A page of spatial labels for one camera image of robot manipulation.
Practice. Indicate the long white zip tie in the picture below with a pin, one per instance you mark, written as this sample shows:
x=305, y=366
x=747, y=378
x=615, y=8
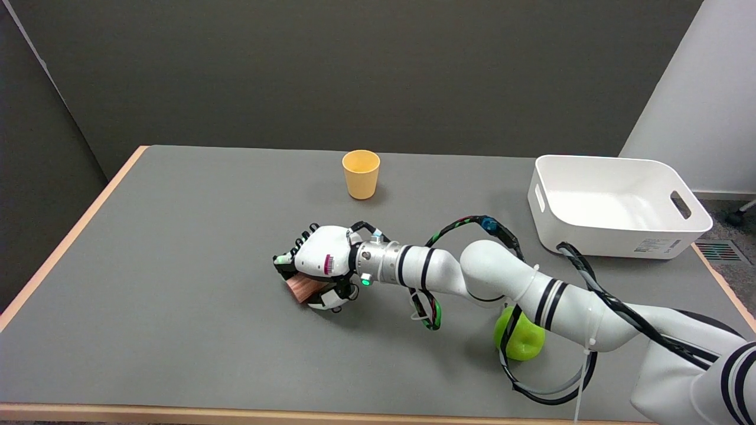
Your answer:
x=585, y=378

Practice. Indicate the wooden cylinder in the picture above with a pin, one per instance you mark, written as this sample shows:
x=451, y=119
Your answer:
x=304, y=289

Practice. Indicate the yellow plastic cup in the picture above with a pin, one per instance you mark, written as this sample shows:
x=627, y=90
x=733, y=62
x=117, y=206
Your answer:
x=361, y=177

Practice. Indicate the white plastic storage bin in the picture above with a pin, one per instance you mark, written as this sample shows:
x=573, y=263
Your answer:
x=655, y=227

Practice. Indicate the black chair caster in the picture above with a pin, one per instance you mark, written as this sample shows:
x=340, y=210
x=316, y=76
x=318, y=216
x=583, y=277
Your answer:
x=735, y=217

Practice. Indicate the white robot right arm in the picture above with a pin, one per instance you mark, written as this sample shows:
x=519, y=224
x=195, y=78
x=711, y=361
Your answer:
x=555, y=301

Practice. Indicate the green apple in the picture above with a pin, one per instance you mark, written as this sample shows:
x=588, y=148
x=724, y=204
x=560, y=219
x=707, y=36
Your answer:
x=528, y=342

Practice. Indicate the floor vent grille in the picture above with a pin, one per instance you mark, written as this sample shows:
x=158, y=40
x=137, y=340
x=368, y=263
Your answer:
x=717, y=251

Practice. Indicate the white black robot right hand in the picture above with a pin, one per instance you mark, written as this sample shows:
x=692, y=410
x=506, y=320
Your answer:
x=322, y=254

